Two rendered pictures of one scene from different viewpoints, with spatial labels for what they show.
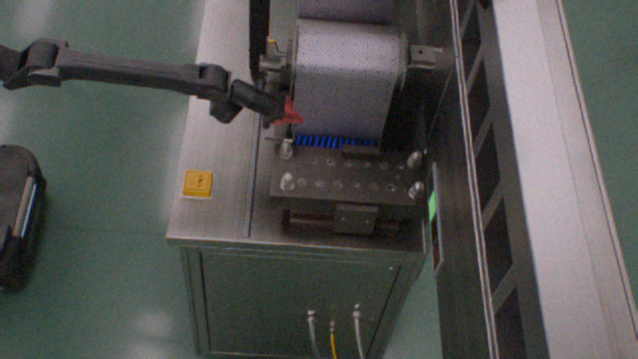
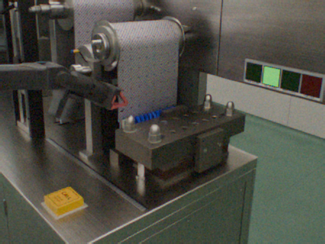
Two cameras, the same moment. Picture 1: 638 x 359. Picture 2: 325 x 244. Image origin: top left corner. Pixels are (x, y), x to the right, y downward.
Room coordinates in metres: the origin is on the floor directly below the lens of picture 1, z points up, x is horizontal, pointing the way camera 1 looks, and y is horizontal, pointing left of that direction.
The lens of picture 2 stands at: (0.27, 0.59, 1.44)
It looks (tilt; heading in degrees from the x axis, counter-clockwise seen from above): 18 degrees down; 321
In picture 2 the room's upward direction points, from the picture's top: 2 degrees clockwise
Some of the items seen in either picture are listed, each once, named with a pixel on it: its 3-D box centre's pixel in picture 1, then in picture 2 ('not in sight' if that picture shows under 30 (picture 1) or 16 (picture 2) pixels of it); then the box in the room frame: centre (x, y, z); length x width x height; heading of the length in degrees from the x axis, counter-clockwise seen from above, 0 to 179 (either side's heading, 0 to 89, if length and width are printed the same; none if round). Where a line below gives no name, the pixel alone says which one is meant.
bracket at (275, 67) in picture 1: (277, 98); (88, 110); (1.24, 0.14, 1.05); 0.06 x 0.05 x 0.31; 95
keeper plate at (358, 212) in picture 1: (354, 219); (210, 149); (0.96, -0.11, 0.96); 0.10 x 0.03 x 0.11; 95
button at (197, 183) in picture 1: (197, 182); (64, 200); (1.03, 0.31, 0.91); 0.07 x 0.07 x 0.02; 5
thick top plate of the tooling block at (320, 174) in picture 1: (350, 180); (184, 130); (1.05, -0.08, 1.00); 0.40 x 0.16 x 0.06; 95
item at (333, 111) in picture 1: (339, 113); (149, 86); (1.16, -0.03, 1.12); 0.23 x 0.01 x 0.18; 95
